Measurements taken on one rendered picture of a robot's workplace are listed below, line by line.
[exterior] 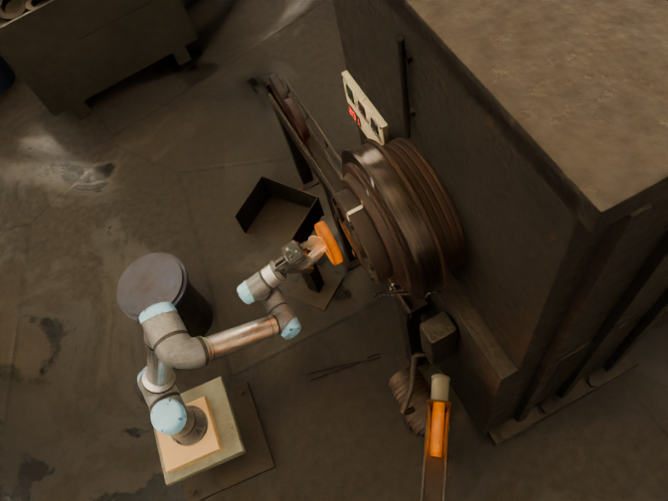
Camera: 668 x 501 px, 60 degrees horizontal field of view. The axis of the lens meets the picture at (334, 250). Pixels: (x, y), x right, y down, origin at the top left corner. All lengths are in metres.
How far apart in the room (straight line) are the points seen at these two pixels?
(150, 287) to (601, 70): 2.00
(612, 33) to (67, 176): 3.21
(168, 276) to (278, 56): 1.80
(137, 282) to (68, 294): 0.79
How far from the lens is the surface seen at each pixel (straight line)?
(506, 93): 1.03
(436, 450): 1.79
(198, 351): 1.84
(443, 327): 1.82
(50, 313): 3.36
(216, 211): 3.20
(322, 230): 1.90
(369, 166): 1.47
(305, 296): 2.80
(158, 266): 2.62
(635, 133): 1.01
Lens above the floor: 2.51
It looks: 60 degrees down
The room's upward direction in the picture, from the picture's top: 19 degrees counter-clockwise
